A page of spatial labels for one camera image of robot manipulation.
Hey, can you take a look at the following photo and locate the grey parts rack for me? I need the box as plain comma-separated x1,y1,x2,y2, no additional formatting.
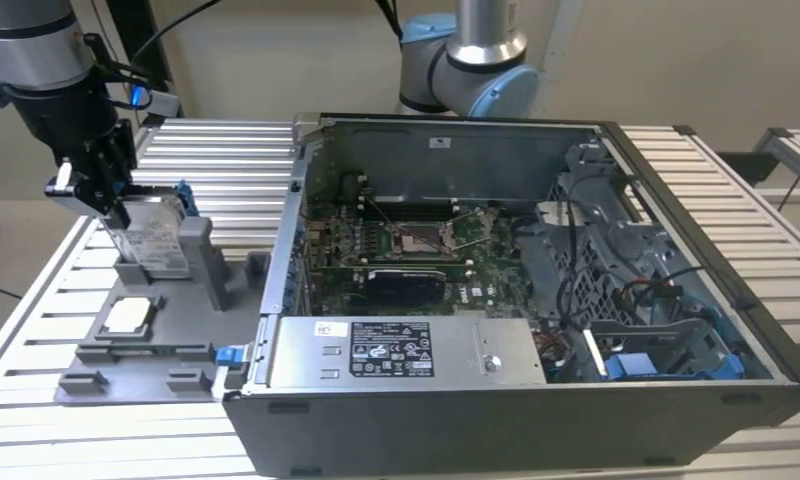
52,217,275,409

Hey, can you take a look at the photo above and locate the CPU socket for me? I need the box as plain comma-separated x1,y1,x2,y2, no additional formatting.
390,222,459,259

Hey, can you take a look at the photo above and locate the locking lever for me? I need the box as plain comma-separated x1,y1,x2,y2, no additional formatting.
364,194,396,226

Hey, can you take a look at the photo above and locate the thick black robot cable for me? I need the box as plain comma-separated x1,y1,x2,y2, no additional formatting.
92,0,226,109

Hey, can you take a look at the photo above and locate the black graphics card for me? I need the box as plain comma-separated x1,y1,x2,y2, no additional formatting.
316,265,450,307

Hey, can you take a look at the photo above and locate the hard disk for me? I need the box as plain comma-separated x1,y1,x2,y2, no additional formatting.
103,178,199,281

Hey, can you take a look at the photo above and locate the silver power supply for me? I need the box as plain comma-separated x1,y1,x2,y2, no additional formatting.
266,315,549,389

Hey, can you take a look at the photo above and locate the metal socket cover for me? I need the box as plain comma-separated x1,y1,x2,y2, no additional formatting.
450,209,503,249

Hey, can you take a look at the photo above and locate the small black cylinder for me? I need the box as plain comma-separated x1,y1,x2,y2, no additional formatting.
338,170,368,201

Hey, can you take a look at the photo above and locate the silver CPU chip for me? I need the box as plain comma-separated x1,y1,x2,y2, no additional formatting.
103,298,159,337

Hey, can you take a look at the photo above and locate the black metal post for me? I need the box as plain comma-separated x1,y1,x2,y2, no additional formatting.
116,0,182,121

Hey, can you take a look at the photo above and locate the blue plastic disk carrier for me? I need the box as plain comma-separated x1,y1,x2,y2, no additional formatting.
603,349,749,381

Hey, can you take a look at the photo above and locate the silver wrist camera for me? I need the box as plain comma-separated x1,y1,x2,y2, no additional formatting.
135,90,183,120

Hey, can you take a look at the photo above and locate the black PC case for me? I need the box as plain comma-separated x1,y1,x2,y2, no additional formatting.
220,112,800,479

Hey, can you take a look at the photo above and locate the red and black twisted wire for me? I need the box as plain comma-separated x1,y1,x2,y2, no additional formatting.
537,332,573,369

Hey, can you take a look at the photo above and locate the green motherboard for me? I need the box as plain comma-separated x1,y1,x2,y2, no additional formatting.
303,197,542,319

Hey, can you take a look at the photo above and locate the grey metal drive cage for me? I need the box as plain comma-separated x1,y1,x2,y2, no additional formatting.
514,142,709,331

